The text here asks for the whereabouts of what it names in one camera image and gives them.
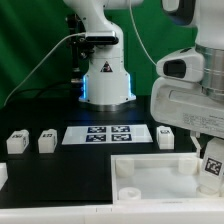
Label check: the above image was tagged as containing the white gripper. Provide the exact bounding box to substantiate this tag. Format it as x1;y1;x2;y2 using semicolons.
150;77;224;158

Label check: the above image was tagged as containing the white square tabletop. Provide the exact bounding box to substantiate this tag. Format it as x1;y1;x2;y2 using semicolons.
111;153;224;204

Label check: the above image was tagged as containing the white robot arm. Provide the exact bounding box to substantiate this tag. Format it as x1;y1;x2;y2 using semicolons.
63;0;224;155

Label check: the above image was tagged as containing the white front fence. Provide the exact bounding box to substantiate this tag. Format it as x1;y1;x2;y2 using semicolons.
0;200;224;224

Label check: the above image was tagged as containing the white sheet with markers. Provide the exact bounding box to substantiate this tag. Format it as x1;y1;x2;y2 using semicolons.
62;124;152;145

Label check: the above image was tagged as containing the white left fence block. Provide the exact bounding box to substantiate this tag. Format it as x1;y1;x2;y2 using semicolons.
0;163;8;190

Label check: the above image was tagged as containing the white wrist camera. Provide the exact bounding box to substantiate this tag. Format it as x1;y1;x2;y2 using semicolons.
156;47;204;83

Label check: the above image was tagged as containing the black camera on base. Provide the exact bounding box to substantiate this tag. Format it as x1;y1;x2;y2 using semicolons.
85;31;119;45

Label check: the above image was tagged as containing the black camera stand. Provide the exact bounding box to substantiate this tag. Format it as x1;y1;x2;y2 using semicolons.
66;14;85;100

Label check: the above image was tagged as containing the black cable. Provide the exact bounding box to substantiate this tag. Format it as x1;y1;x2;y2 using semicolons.
6;83;83;104

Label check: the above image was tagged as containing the white cable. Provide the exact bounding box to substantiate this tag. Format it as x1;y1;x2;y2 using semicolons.
3;0;158;107

